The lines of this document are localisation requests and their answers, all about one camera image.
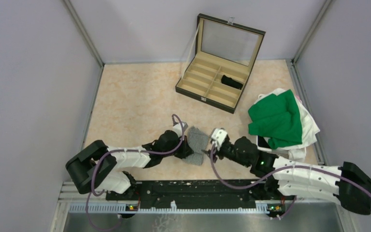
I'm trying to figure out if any grey striped underwear orange trim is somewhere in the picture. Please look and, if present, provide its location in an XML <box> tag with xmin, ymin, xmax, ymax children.
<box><xmin>182</xmin><ymin>126</ymin><xmax>209</xmax><ymax>166</ymax></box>

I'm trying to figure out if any black underwear with beige waistband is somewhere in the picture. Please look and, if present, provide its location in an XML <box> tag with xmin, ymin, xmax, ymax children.
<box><xmin>221</xmin><ymin>75</ymin><xmax>243</xmax><ymax>90</ymax></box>

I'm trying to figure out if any black leather compartment box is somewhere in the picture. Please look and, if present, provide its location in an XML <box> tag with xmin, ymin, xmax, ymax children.
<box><xmin>175</xmin><ymin>14</ymin><xmax>266</xmax><ymax>114</ymax></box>

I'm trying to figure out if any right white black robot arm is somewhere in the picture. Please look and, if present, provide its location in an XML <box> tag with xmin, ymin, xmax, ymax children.
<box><xmin>208</xmin><ymin>130</ymin><xmax>371</xmax><ymax>215</ymax></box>

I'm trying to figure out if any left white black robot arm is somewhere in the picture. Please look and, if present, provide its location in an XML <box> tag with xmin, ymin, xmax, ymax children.
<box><xmin>65</xmin><ymin>130</ymin><xmax>193</xmax><ymax>200</ymax></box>

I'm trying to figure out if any white basket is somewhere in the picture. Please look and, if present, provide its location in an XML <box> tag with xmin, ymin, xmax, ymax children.
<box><xmin>257</xmin><ymin>136</ymin><xmax>272</xmax><ymax>152</ymax></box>

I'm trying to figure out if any green cloth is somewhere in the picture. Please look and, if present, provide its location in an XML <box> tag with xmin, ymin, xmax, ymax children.
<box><xmin>248</xmin><ymin>90</ymin><xmax>302</xmax><ymax>149</ymax></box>

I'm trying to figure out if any white cloth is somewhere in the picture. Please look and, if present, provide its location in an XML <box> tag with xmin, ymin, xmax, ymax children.
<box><xmin>265</xmin><ymin>94</ymin><xmax>320</xmax><ymax>162</ymax></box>

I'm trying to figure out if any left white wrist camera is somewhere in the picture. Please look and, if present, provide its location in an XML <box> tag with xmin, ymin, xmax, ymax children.
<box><xmin>172</xmin><ymin>122</ymin><xmax>188</xmax><ymax>137</ymax></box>

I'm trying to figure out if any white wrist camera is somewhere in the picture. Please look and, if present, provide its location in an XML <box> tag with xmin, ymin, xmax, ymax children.
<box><xmin>210</xmin><ymin>128</ymin><xmax>229</xmax><ymax>150</ymax></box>
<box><xmin>172</xmin><ymin>122</ymin><xmax>188</xmax><ymax>137</ymax></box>

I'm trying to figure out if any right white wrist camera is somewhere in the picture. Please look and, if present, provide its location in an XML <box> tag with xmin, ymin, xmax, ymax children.
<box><xmin>210</xmin><ymin>128</ymin><xmax>229</xmax><ymax>150</ymax></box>

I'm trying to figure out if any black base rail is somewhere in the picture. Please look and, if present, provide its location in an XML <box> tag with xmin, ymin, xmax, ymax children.
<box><xmin>106</xmin><ymin>180</ymin><xmax>293</xmax><ymax>209</ymax></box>

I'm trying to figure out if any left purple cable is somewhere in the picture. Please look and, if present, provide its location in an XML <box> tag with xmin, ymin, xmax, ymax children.
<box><xmin>85</xmin><ymin>114</ymin><xmax>186</xmax><ymax>232</ymax></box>

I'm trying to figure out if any purple cable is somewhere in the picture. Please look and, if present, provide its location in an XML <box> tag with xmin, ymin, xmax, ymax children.
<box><xmin>209</xmin><ymin>145</ymin><xmax>371</xmax><ymax>220</ymax></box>
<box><xmin>85</xmin><ymin>114</ymin><xmax>186</xmax><ymax>232</ymax></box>

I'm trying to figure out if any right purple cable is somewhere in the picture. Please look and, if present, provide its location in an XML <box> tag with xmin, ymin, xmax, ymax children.
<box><xmin>209</xmin><ymin>145</ymin><xmax>371</xmax><ymax>220</ymax></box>

